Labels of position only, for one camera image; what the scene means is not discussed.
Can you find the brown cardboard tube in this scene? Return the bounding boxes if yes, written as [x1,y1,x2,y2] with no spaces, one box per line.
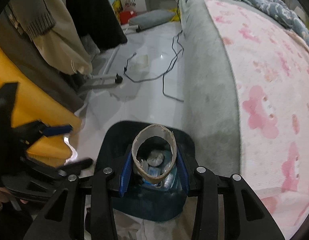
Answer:
[131,124,177,184]

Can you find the black hanging garment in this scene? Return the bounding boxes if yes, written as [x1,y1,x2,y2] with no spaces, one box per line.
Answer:
[66,0,127,50]

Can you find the beige hanging garment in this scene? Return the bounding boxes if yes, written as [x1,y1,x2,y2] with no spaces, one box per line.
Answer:
[33,0,93,75]

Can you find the grey bed with sheet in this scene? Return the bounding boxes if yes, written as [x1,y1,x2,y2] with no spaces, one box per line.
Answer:
[180,0,241,176]

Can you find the clear plastic bottle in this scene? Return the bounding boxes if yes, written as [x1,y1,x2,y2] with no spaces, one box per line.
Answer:
[162,165,176,191]

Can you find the olive knit sweater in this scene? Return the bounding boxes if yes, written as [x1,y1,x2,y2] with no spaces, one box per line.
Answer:
[5,0,56,40]

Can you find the white tissue ball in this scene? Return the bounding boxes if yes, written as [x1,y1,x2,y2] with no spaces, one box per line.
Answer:
[147,150,164,167]

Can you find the pink floral blanket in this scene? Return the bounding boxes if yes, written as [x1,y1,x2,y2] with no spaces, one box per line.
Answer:
[205,0,309,238]

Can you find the red box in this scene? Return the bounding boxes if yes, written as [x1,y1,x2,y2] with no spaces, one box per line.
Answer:
[119,10,136,25]

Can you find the yellow hanging garment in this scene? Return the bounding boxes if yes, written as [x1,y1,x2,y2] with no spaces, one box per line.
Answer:
[0,48,81,167]

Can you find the grey floor cushion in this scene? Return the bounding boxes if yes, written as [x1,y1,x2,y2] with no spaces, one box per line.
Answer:
[128,9,175,31]

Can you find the white clothes rack base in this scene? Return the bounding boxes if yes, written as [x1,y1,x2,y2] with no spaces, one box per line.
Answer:
[83,46,123,85]

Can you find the black power cable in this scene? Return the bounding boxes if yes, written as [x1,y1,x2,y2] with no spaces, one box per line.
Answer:
[123,29,185,103]

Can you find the yellow bag on floor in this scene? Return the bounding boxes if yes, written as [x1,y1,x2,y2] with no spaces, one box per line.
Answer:
[169,8,181,22]

